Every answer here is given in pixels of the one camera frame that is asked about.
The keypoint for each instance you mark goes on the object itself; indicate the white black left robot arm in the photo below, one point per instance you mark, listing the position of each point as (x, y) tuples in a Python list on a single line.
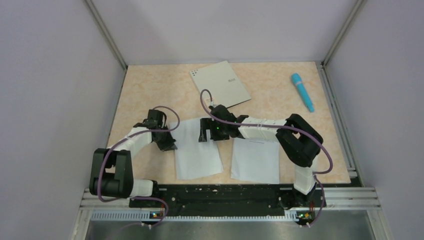
[(112, 175)]

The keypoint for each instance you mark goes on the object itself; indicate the aluminium front rail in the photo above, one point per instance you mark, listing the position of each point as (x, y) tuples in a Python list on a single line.
[(338, 198)]

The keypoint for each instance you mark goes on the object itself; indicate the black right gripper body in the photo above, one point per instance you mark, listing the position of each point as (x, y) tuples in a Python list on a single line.
[(208, 129)]

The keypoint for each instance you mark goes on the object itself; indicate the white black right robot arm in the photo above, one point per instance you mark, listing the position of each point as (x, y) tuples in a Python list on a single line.
[(299, 140)]

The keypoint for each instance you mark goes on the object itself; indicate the blue marker pen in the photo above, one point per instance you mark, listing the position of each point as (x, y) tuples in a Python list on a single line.
[(298, 83)]

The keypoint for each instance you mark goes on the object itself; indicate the right aluminium corner post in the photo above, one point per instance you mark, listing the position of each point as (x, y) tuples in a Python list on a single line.
[(347, 24)]

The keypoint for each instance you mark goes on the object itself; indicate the white slotted cable duct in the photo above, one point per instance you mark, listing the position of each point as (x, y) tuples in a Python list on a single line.
[(148, 216)]

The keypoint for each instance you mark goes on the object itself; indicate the white A4 file folder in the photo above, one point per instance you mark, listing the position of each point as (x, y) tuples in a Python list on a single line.
[(223, 83)]

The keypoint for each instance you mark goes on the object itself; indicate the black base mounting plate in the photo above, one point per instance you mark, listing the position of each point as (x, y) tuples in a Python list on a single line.
[(231, 200)]

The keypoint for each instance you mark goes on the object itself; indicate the aluminium corner post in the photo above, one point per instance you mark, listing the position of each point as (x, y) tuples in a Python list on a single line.
[(347, 24), (104, 31)]

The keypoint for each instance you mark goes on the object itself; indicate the left aluminium corner post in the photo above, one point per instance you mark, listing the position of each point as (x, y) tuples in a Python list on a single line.
[(104, 31)]

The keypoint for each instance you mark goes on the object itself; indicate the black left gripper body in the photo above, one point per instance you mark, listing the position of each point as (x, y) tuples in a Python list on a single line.
[(164, 139)]

